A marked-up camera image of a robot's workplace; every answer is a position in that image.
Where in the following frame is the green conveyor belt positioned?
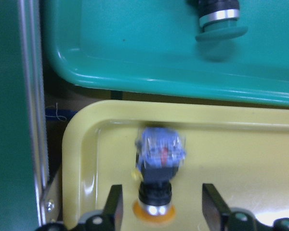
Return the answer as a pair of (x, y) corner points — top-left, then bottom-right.
(0, 0), (50, 231)

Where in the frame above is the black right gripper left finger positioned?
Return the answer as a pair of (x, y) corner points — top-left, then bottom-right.
(102, 184), (123, 231)

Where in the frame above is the yellow push button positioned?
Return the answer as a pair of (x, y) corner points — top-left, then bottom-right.
(132, 127), (186, 226)

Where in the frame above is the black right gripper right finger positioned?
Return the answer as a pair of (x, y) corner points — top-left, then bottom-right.
(202, 183), (231, 231)

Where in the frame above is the yellow plastic tray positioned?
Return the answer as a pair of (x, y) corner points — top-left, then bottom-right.
(62, 101), (289, 231)

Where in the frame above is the green plastic tray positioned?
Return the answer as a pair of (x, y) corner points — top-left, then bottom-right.
(42, 0), (289, 106)

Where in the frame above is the green push button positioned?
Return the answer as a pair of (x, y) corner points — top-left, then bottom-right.
(188, 0), (248, 43)

